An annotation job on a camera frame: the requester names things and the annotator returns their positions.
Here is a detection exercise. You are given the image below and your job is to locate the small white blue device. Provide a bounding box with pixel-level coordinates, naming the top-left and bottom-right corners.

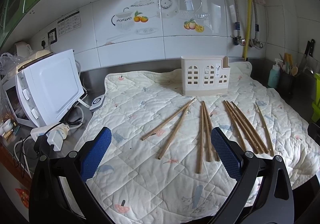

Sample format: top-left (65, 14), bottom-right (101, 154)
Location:
top-left (89, 95), bottom-right (105, 112)

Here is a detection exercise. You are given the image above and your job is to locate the quilted cream cloth mat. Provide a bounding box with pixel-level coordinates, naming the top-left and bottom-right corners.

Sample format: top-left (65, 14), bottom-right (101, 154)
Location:
top-left (74, 62), bottom-right (319, 223)

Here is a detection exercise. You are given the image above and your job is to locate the white microwave oven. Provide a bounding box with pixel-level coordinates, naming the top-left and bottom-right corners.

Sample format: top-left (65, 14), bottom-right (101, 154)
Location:
top-left (2, 49), bottom-right (84, 128)

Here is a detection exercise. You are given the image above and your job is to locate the cream plastic utensil holder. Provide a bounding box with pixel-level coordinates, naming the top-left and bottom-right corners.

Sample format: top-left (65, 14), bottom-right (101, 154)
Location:
top-left (181, 56), bottom-right (231, 96)

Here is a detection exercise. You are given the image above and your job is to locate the teal spray bottle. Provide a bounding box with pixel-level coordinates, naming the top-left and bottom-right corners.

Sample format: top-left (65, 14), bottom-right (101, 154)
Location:
top-left (267, 58), bottom-right (283, 89)

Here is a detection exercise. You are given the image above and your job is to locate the black utensil cup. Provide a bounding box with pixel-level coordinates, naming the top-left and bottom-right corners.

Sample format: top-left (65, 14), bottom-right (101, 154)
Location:
top-left (277, 71), bottom-right (297, 100)

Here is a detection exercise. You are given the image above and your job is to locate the green plastic dish rack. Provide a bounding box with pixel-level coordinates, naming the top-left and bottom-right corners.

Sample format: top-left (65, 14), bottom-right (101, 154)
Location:
top-left (311, 73), bottom-right (320, 122)

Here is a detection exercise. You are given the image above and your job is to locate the wooden spoon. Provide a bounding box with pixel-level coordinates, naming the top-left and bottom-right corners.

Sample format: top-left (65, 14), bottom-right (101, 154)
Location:
top-left (291, 65), bottom-right (299, 76)

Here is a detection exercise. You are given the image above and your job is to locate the braided metal water hose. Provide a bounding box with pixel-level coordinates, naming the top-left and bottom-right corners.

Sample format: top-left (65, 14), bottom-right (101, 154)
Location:
top-left (249, 0), bottom-right (264, 50)
top-left (223, 0), bottom-right (245, 46)

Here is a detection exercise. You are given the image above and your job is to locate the black wall socket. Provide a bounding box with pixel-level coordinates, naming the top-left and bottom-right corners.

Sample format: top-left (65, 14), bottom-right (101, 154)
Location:
top-left (48, 28), bottom-right (57, 44)

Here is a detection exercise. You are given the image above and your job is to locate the wall instruction sticker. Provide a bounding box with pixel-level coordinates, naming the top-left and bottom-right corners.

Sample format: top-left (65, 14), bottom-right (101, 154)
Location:
top-left (57, 10), bottom-right (81, 37)

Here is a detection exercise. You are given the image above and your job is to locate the black handled kitchen knife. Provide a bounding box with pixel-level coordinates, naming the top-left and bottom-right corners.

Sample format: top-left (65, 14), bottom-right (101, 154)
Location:
top-left (299, 39), bottom-right (315, 71)

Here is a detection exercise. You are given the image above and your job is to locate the yellow gas hose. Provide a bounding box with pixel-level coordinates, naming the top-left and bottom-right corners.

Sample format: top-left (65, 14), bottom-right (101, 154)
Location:
top-left (243, 0), bottom-right (253, 61)

